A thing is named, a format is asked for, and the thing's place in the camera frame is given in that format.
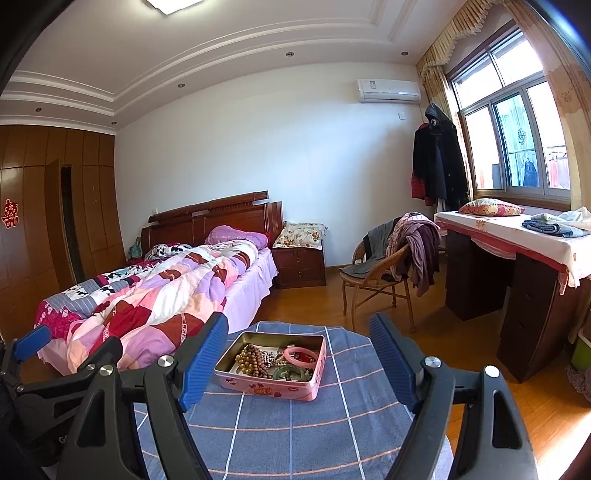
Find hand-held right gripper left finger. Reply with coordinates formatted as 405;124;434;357
55;313;229;480

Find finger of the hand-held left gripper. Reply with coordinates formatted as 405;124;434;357
0;324;52;393
18;338;124;407

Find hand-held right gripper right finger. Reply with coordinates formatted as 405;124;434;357
369;313;539;480

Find amber bead bracelet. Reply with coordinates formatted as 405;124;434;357
235;344;260;376

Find brown wooden bead necklace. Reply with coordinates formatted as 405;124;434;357
247;350;279;380

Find pink tin box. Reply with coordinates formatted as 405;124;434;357
213;331;328;401

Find pink bangle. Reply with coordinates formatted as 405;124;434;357
283;346;319;368

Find green jade bracelet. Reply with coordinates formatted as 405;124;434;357
270;364;312;383

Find pink patchwork quilt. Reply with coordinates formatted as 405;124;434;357
34;240;264;374

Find wicker chair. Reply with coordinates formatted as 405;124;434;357
341;217;416;330

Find purple garment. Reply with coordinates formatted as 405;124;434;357
385;212;441;298

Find grey garment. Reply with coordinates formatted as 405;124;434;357
342;219;402;280

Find wooden wardrobe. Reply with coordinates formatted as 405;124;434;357
0;124;127;330

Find black and white patterned sheet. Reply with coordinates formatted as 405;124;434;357
60;242;195;301

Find blue plaid tablecloth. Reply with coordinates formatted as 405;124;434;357
129;322;455;480

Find purple pillow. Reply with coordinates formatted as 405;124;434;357
204;225;270;247

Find wooden nightstand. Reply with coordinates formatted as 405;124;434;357
271;247;326;289

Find dark wooden desk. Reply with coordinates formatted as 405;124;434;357
436;210;591;384

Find wooden bed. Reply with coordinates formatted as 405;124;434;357
34;190;284;377

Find floral cushion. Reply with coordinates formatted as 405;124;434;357
272;222;328;251

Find white red-edged desk cloth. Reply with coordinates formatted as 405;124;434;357
434;210;591;289

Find red floral pillow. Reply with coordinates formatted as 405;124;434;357
458;198;526;217

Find green bin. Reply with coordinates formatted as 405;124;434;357
571;330;591;370

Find folded clothes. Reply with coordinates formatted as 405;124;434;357
523;208;591;238

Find black hooded coat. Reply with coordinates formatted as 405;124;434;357
412;104;469;206

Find window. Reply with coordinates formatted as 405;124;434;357
450;28;573;199

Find white air conditioner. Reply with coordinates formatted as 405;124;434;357
357;78;422;103

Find yellow curtain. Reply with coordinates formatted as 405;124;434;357
416;0;591;208

